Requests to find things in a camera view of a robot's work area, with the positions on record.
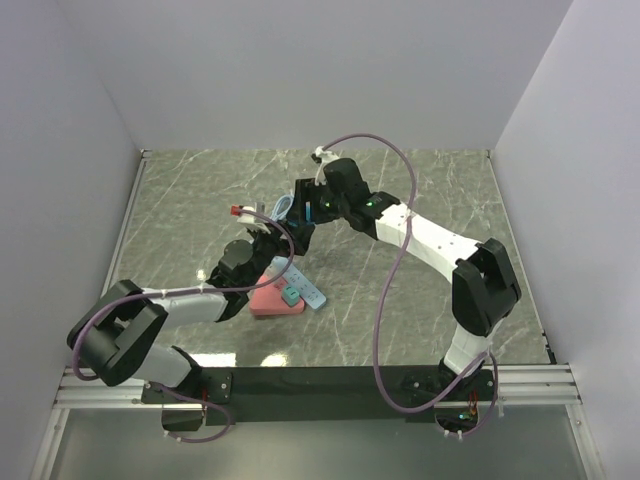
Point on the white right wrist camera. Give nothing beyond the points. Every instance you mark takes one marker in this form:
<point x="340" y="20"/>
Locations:
<point x="322" y="157"/>

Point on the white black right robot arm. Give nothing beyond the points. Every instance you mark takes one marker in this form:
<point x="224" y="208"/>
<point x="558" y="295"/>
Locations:
<point x="484" y="285"/>

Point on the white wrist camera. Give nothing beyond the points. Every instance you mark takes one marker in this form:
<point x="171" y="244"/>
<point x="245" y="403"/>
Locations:
<point x="322" y="157"/>
<point x="250" y="216"/>

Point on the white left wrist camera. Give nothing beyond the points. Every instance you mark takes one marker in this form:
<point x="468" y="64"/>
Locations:
<point x="250" y="216"/>

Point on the light blue power strip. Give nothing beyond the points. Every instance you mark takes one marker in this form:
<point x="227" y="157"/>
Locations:
<point x="293" y="277"/>

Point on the teal USB charger plug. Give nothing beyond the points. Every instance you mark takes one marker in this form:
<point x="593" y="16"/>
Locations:
<point x="290" y="295"/>

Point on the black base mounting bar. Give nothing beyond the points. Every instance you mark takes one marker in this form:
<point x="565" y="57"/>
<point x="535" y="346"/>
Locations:
<point x="277" y="394"/>

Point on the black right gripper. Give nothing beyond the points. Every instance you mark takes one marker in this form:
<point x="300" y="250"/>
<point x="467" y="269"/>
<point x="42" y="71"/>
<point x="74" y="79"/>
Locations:
<point x="308" y="190"/>

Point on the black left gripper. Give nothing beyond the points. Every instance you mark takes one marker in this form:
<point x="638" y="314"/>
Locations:
<point x="274" y="237"/>

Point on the blue plug adapter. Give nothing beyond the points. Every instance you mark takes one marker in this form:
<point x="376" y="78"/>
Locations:
<point x="300" y="214"/>

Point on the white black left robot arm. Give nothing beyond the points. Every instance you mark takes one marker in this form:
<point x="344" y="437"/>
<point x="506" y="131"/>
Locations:
<point x="116" y="340"/>

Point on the pink triangular power strip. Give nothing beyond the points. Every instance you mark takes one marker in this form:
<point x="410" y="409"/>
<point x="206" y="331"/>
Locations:
<point x="269" y="301"/>

